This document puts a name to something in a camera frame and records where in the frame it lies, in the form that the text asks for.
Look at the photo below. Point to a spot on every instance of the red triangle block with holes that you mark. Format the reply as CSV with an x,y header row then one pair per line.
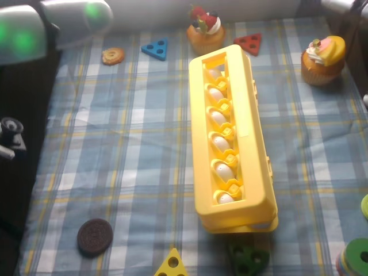
x,y
238,43

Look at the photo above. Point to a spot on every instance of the yellow pink topped toy cupcake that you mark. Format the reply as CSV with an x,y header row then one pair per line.
x,y
319,72

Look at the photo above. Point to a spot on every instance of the dark chocolate sandwich cookie toy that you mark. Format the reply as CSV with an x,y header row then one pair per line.
x,y
95,235

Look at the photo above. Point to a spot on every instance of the tan toy biscuit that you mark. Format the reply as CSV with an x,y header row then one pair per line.
x,y
110,57

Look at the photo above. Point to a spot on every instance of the blue triangle block with holes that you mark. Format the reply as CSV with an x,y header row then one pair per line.
x,y
157,46

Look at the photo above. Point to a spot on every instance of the green triangle block with holes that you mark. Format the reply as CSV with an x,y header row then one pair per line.
x,y
247,260

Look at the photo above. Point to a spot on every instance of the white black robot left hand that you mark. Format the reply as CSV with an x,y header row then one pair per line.
x,y
23,34

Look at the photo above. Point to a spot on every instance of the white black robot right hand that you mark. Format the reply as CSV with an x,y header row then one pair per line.
x,y
336,5

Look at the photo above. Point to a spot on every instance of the blue yellow plaid cloth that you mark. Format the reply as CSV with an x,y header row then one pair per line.
x,y
129,129

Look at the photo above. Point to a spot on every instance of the yellow plastic egg carton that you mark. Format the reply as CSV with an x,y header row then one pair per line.
x,y
253,115

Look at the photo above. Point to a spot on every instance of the yellow triangle block with holes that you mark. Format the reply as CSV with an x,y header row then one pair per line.
x,y
170,268

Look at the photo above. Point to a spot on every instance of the strawberry topped toy cupcake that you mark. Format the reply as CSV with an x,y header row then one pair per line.
x,y
205,40

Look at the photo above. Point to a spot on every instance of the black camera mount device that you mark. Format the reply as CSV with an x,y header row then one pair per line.
x,y
11,129

